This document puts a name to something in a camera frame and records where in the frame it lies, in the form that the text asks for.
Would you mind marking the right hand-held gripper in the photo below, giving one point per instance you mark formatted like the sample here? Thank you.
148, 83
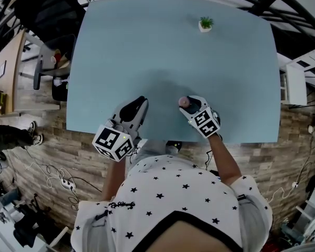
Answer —
206, 123

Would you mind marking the person's right forearm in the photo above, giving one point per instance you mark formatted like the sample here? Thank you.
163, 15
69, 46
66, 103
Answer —
224, 159

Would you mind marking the grey office chair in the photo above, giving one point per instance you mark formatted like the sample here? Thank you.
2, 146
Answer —
48, 62

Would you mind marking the white shelf cabinet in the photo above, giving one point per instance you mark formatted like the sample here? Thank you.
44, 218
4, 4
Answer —
296, 80

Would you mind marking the white power strip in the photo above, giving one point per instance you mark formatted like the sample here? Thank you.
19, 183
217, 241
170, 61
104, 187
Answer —
67, 184

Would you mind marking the black office chair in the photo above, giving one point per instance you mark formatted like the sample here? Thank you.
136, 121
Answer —
50, 12

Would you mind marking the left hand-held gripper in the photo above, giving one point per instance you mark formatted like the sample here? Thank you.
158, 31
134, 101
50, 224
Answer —
112, 142

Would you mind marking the small potted green plant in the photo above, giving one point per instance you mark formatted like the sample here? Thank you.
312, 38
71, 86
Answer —
205, 24

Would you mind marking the wooden side desk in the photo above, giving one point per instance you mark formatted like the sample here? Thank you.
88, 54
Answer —
5, 69

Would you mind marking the person's left forearm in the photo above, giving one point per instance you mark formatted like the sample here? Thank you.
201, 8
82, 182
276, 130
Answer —
115, 177

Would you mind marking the person's grey trousers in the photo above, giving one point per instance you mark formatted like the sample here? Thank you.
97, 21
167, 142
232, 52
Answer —
152, 148

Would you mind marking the black picture frame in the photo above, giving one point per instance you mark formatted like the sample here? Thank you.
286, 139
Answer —
1, 69

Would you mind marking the pink tape measure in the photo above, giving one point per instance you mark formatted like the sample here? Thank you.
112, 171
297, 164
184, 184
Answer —
184, 102

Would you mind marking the white star-print shirt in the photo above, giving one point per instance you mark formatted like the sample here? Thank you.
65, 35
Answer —
173, 201

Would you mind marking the black waste bin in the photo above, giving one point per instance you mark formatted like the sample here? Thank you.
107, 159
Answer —
59, 89

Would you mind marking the person's black shoe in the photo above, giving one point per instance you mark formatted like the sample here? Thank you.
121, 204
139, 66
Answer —
174, 146

